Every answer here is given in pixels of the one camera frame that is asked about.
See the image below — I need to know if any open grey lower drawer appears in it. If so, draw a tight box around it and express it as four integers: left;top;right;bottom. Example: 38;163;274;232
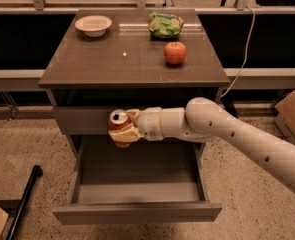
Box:
53;135;222;225

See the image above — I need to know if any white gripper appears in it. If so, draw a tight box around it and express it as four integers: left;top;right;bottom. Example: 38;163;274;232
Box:
109;107;163;143

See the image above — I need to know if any cardboard box right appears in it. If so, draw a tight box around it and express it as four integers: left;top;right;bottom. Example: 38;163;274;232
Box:
274;89;295;148

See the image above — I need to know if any red apple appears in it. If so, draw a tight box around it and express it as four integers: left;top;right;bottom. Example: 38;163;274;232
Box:
164;42;187;65

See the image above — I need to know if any green chip bag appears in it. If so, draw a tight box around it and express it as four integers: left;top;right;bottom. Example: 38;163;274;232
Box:
148;11;184;39

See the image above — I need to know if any white cable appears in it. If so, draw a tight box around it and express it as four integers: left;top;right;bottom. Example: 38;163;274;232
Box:
220;6;257;99

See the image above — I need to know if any grey drawer cabinet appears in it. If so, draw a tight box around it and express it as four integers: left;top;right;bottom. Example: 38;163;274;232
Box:
39;9;229;152

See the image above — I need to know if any black metal bar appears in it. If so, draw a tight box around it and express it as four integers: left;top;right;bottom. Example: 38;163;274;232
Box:
5;165;43;240

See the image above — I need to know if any closed grey upper drawer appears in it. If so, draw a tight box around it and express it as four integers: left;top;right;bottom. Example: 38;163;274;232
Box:
52;105;220;135

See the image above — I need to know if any white bowl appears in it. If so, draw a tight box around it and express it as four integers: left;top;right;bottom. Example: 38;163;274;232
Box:
75;15;112;37

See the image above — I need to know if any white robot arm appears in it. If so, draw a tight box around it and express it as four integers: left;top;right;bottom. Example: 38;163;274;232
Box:
108;97;295;193

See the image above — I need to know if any red coke can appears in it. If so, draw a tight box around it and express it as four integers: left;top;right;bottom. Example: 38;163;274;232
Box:
107;109;134;149

